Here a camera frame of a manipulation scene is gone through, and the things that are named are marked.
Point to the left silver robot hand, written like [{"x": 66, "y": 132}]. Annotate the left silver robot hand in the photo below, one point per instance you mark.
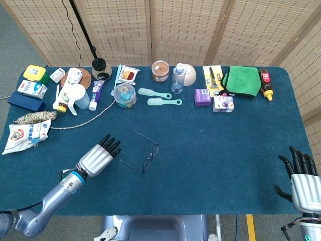
[{"x": 96, "y": 158}]

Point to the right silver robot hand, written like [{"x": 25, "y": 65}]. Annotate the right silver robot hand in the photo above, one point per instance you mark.
[{"x": 306, "y": 190}]

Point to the black-framed eyeglasses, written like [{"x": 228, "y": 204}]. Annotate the black-framed eyeglasses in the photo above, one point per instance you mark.
[{"x": 147, "y": 164}]

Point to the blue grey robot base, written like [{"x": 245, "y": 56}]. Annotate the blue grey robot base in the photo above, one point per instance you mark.
[{"x": 155, "y": 228}]

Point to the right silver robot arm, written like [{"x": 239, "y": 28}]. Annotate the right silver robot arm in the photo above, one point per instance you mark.
[{"x": 311, "y": 231}]

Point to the honey bottle yellow cap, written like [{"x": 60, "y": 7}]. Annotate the honey bottle yellow cap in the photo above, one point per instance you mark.
[{"x": 61, "y": 106}]

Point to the purple white toothpaste tube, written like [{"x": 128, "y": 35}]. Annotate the purple white toothpaste tube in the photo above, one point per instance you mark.
[{"x": 97, "y": 91}]

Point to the clear tub of binder clips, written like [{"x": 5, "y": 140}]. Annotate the clear tub of binder clips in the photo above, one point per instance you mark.
[{"x": 124, "y": 96}]

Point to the white plastic spoon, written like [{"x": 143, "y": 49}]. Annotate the white plastic spoon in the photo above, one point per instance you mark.
[{"x": 56, "y": 100}]

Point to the white printed plastic bag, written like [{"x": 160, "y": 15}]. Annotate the white printed plastic bag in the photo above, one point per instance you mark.
[{"x": 22, "y": 136}]

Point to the mint green brush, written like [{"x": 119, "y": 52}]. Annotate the mint green brush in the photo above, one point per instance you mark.
[
  {"x": 155, "y": 101},
  {"x": 146, "y": 91}
]

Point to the round woven coaster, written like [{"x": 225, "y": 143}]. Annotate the round woven coaster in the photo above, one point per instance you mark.
[{"x": 86, "y": 75}]

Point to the white bottle green print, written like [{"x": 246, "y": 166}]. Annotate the white bottle green print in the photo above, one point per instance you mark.
[{"x": 74, "y": 76}]

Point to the glass jar black lid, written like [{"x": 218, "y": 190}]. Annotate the glass jar black lid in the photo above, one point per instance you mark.
[{"x": 101, "y": 71}]

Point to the white red snack packet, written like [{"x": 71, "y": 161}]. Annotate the white red snack packet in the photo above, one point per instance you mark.
[{"x": 128, "y": 74}]

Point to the light blue toothbrush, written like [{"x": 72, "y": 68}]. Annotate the light blue toothbrush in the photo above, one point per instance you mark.
[{"x": 119, "y": 71}]

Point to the dark blue box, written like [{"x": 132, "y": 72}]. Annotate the dark blue box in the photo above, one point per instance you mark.
[{"x": 25, "y": 101}]

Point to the small white carton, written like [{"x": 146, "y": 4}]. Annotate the small white carton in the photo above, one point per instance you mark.
[{"x": 57, "y": 75}]

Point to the white blue milk carton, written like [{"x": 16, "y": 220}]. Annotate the white blue milk carton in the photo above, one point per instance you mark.
[{"x": 31, "y": 88}]

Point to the teal blue table cloth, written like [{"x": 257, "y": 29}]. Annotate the teal blue table cloth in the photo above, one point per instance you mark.
[{"x": 200, "y": 150}]

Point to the green box yellow lid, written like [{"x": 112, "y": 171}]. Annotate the green box yellow lid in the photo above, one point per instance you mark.
[{"x": 34, "y": 72}]

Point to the orange jar clear lid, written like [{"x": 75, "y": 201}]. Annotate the orange jar clear lid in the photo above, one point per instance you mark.
[{"x": 160, "y": 70}]

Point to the clear plastic water bottle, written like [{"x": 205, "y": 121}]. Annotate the clear plastic water bottle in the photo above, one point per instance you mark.
[{"x": 178, "y": 80}]

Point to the red brown sauce bottle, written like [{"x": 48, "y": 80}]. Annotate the red brown sauce bottle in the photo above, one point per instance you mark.
[{"x": 265, "y": 80}]

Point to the white purple printed box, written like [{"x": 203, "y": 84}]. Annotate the white purple printed box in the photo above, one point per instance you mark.
[{"x": 223, "y": 104}]

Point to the cream upturned bowl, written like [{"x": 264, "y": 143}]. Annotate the cream upturned bowl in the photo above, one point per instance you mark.
[{"x": 191, "y": 75}]

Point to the green folded towel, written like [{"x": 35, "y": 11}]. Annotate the green folded towel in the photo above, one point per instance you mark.
[{"x": 242, "y": 80}]

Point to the black stand pole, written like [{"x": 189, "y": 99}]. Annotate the black stand pole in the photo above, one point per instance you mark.
[{"x": 82, "y": 25}]

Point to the yellow razor package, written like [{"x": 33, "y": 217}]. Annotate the yellow razor package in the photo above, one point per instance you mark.
[{"x": 213, "y": 77}]

